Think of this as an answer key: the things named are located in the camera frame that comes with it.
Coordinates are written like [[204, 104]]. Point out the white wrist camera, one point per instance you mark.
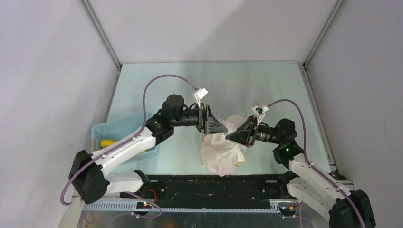
[[259, 111], [199, 94]]

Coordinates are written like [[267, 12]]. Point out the left aluminium frame post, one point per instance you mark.
[[94, 20]]

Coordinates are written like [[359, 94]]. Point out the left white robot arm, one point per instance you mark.
[[91, 173]]

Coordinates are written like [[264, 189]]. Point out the fake yellow lemon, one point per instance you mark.
[[106, 143]]

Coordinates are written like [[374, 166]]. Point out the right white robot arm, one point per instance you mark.
[[339, 205]]

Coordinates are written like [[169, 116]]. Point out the aluminium frame post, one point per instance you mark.
[[94, 20], [323, 32]]

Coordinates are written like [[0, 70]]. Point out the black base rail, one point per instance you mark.
[[213, 192]]

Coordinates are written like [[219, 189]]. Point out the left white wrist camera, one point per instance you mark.
[[199, 94]]

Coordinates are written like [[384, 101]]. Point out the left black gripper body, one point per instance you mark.
[[202, 121]]

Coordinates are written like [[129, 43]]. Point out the right aluminium frame post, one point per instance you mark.
[[323, 32]]

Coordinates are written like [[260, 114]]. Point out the light blue plastic basket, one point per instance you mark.
[[117, 128]]

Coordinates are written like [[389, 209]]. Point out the white plastic bag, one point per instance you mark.
[[220, 155]]

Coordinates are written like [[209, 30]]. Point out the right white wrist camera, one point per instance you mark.
[[259, 111]]

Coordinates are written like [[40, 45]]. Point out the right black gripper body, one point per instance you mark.
[[253, 132]]

